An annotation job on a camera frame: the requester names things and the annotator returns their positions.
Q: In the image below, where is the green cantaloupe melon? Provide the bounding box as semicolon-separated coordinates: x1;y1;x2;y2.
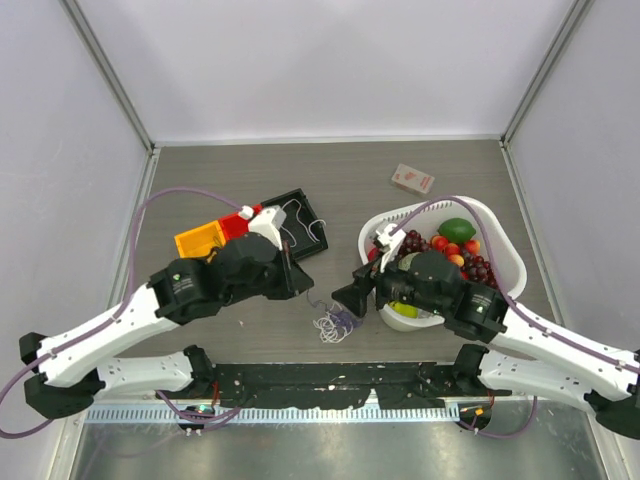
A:
398;252;420;271

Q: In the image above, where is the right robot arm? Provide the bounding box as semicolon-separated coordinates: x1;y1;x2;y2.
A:
332;251;639;439

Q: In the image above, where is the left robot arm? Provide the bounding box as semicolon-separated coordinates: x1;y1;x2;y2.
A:
19;233;314;420

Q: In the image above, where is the red plastic bin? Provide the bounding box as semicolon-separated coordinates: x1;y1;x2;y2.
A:
218;204;262;242

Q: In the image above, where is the black plastic bin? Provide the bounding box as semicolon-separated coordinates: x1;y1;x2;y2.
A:
261;188;328;261

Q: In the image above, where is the small green apple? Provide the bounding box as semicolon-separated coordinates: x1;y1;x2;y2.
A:
389;301;419;319

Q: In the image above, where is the white plastic basket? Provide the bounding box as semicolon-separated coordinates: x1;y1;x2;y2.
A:
353;196;527;344

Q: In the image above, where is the green lime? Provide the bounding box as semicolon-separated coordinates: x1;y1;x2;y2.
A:
438;218;476;244

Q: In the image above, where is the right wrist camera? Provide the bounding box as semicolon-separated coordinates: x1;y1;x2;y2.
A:
373;223;406;273

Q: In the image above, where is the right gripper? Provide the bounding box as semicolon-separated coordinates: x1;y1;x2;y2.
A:
332;246;448;318

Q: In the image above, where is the yellow plastic bin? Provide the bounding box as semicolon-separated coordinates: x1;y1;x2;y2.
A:
174;220;227;258

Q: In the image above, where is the dark red grape bunch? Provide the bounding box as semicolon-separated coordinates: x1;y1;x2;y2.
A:
367;230;433;262

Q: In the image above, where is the red white card box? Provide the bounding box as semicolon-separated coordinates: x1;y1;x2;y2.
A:
390;163;435;196

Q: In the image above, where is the slotted cable duct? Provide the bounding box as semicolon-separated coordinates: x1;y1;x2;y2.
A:
85;403;460;425

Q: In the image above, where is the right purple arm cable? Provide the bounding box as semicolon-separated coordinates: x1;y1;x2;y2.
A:
389;195;640;442

